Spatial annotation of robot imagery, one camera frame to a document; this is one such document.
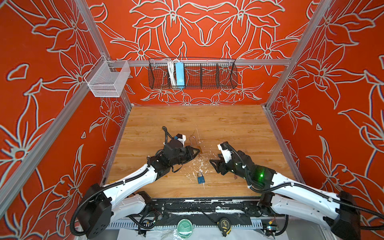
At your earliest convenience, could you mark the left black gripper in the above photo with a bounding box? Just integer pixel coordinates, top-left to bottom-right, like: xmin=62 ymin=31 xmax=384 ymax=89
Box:
xmin=169 ymin=145 xmax=200 ymax=167

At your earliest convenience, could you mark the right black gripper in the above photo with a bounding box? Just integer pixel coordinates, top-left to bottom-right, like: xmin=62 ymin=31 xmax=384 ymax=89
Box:
xmin=207 ymin=153 xmax=251 ymax=183

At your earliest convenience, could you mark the brass padlock long shackle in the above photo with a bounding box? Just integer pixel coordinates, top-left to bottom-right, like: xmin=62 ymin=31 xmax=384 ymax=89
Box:
xmin=189 ymin=135 xmax=203 ymax=153

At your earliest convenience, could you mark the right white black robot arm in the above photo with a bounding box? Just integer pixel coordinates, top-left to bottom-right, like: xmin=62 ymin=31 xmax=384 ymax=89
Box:
xmin=210 ymin=142 xmax=384 ymax=240

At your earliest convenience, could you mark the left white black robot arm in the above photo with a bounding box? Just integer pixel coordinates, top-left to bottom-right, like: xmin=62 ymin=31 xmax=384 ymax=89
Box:
xmin=70 ymin=127 xmax=201 ymax=239

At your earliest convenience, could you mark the blue padlock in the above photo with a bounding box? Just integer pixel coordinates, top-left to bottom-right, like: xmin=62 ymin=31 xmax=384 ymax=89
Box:
xmin=197 ymin=172 xmax=205 ymax=184

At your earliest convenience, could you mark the black yellow tape measure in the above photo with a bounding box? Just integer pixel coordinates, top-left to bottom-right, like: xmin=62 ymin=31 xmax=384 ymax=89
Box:
xmin=217 ymin=218 xmax=232 ymax=237

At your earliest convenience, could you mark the green tape roll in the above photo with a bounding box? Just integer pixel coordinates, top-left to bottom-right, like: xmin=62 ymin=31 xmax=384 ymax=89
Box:
xmin=177 ymin=219 xmax=194 ymax=239

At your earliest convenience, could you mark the light blue box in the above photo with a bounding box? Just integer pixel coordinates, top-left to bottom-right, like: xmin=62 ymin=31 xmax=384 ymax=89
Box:
xmin=175 ymin=62 xmax=185 ymax=89

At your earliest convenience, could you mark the white mesh basket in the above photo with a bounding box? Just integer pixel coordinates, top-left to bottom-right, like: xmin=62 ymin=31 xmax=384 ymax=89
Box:
xmin=85 ymin=55 xmax=131 ymax=98

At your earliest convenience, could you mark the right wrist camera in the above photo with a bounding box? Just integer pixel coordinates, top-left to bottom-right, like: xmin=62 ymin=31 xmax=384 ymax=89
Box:
xmin=218 ymin=143 xmax=232 ymax=164

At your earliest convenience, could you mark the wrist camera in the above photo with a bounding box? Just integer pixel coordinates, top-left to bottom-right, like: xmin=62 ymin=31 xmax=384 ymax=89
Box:
xmin=175 ymin=134 xmax=187 ymax=146
xmin=218 ymin=143 xmax=232 ymax=164

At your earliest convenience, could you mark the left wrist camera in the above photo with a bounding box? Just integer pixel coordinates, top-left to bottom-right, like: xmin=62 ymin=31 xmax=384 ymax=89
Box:
xmin=175 ymin=134 xmax=187 ymax=146

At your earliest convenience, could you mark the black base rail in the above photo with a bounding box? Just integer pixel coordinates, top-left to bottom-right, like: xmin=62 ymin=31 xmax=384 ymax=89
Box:
xmin=151 ymin=196 xmax=284 ymax=218

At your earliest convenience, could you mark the black wire basket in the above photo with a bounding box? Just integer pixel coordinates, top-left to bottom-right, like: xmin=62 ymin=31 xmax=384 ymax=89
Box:
xmin=148 ymin=57 xmax=239 ymax=90

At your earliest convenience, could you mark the white coiled cable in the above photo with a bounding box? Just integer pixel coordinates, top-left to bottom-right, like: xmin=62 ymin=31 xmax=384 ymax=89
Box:
xmin=166 ymin=59 xmax=177 ymax=87

